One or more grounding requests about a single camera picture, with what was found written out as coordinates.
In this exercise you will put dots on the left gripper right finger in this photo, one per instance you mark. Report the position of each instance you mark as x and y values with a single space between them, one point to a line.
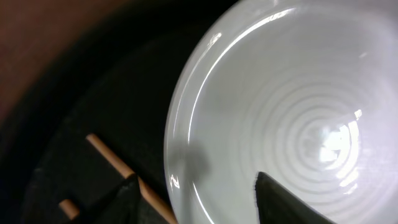
277 205

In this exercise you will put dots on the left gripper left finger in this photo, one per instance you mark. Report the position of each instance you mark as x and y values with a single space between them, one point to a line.
120 206

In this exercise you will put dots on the wooden chopstick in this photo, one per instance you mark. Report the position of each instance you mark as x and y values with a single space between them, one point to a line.
69 209
147 193

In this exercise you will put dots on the white round plate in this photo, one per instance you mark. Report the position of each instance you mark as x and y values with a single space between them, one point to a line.
305 91

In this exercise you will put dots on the round black tray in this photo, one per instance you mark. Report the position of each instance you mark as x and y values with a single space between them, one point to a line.
74 68

